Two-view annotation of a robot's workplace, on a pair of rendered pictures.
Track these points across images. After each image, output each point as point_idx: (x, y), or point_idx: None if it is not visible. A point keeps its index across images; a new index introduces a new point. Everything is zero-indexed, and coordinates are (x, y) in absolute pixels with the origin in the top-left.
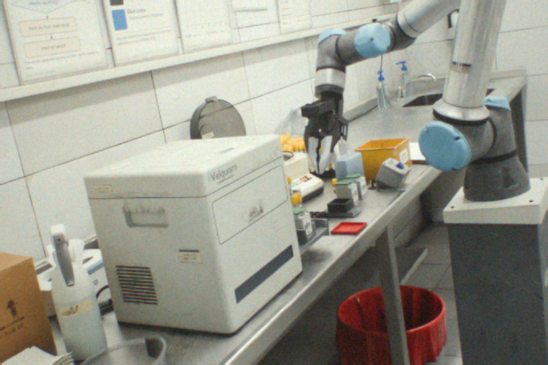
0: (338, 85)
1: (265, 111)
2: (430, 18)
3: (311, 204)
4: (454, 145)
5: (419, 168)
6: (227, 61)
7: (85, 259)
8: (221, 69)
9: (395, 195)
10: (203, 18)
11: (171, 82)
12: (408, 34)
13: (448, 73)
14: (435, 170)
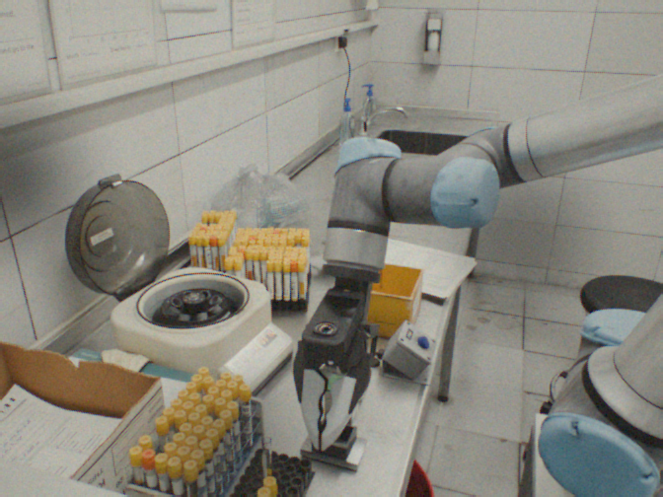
0: (375, 267)
1: (201, 168)
2: (585, 162)
3: (276, 397)
4: (635, 485)
5: (431, 313)
6: (146, 97)
7: None
8: (134, 111)
9: (415, 396)
10: (105, 23)
11: (33, 146)
12: (524, 177)
13: (655, 335)
14: (450, 313)
